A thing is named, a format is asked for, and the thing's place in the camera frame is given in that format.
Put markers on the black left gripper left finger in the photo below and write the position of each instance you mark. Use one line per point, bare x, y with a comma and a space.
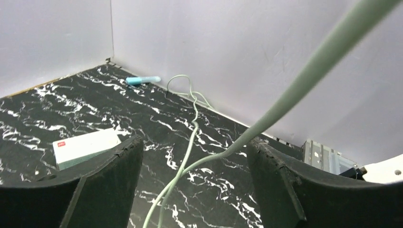
97, 193

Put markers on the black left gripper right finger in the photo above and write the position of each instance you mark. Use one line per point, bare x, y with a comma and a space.
293, 194

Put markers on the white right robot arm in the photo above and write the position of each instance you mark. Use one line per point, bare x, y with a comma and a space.
383, 172

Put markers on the small white red box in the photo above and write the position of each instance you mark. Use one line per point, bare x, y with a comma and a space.
72, 151

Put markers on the light blue pen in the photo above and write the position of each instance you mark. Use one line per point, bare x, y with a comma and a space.
141, 80

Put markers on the aluminium frame rail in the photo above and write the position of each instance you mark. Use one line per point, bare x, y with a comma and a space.
325, 158

